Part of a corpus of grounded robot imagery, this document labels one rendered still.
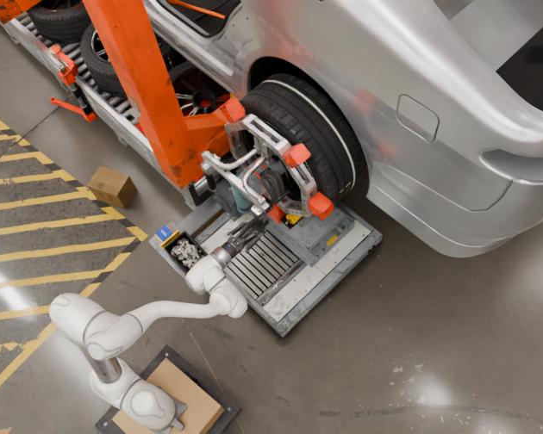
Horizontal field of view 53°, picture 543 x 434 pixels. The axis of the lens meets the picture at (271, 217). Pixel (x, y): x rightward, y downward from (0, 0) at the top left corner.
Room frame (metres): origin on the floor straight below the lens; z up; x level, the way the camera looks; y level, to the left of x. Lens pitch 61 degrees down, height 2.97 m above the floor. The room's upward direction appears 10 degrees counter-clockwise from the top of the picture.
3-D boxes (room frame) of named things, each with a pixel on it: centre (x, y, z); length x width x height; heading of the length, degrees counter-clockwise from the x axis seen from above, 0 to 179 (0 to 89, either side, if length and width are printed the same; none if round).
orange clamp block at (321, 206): (1.20, -0.22, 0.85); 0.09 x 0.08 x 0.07; 35
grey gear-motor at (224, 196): (1.75, 0.09, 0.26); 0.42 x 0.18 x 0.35; 125
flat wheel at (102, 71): (2.91, 0.71, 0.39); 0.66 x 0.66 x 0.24
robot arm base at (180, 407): (0.53, 0.64, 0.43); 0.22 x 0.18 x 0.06; 49
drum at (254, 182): (1.42, 0.02, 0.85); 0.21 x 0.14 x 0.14; 125
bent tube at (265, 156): (1.31, 0.01, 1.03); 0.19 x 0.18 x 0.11; 125
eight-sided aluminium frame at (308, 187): (1.46, -0.04, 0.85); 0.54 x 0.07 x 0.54; 35
